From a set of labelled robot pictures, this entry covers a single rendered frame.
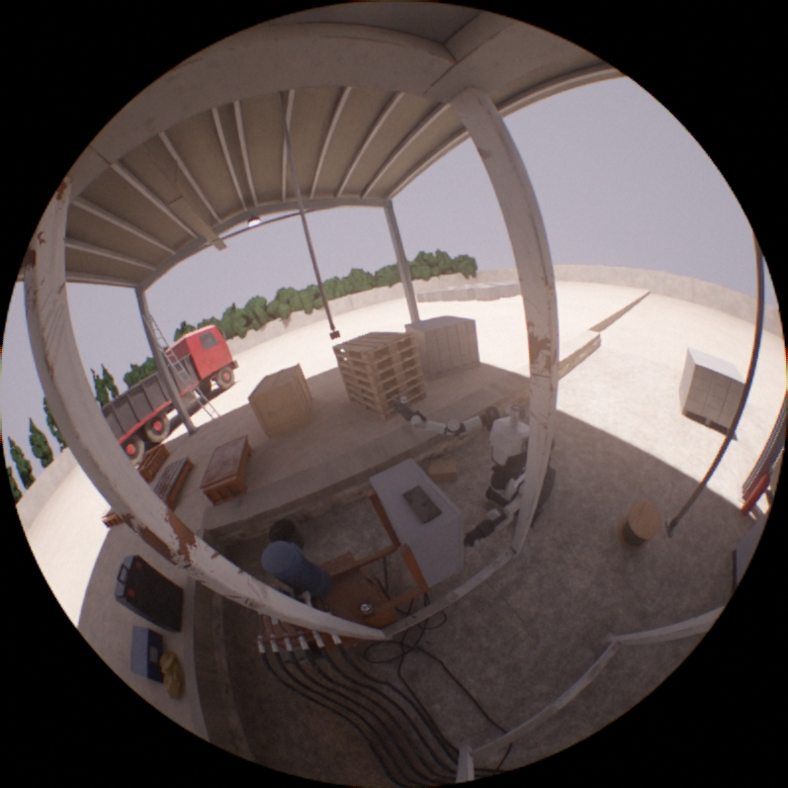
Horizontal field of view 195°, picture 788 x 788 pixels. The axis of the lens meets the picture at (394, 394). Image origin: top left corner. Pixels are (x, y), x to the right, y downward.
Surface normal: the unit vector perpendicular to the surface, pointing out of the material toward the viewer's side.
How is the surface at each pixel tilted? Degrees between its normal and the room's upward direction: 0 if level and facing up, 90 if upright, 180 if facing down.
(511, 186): 99
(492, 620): 0
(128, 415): 90
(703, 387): 90
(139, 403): 90
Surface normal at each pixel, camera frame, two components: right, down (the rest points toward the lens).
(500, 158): -0.84, 0.51
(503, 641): -0.22, -0.88
